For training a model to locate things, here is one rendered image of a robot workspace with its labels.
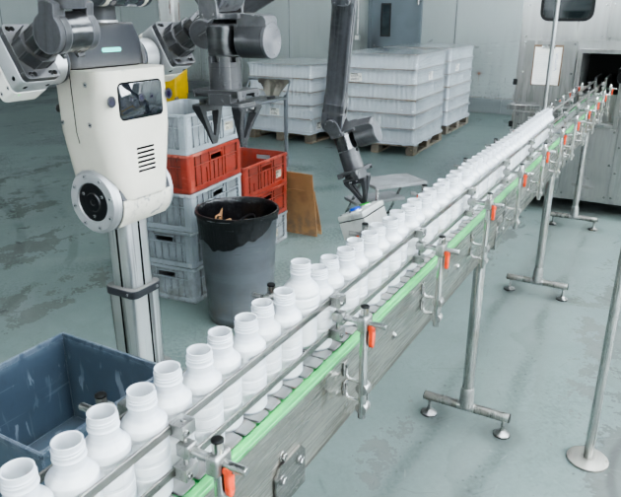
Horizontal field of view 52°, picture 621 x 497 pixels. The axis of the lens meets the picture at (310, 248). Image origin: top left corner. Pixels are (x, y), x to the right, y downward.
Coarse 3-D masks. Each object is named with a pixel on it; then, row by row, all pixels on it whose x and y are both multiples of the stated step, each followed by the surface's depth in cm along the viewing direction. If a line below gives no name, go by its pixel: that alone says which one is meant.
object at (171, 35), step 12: (156, 24) 165; (168, 24) 168; (180, 24) 162; (168, 36) 164; (180, 36) 163; (168, 48) 165; (180, 48) 165; (192, 48) 168; (180, 60) 167; (192, 60) 172
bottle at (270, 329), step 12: (264, 300) 107; (252, 312) 106; (264, 312) 105; (264, 324) 105; (276, 324) 107; (264, 336) 105; (276, 336) 106; (276, 348) 107; (276, 360) 108; (276, 372) 108
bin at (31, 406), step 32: (32, 352) 135; (64, 352) 143; (96, 352) 137; (0, 384) 130; (32, 384) 136; (64, 384) 145; (96, 384) 141; (128, 384) 135; (0, 416) 131; (32, 416) 138; (64, 416) 146; (0, 448) 108; (32, 448) 138
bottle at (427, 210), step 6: (420, 198) 168; (426, 198) 167; (426, 204) 168; (426, 210) 168; (432, 210) 169; (426, 216) 168; (432, 216) 169; (432, 222) 169; (426, 228) 169; (432, 228) 170; (426, 234) 170; (432, 234) 171; (426, 240) 170; (426, 252) 172
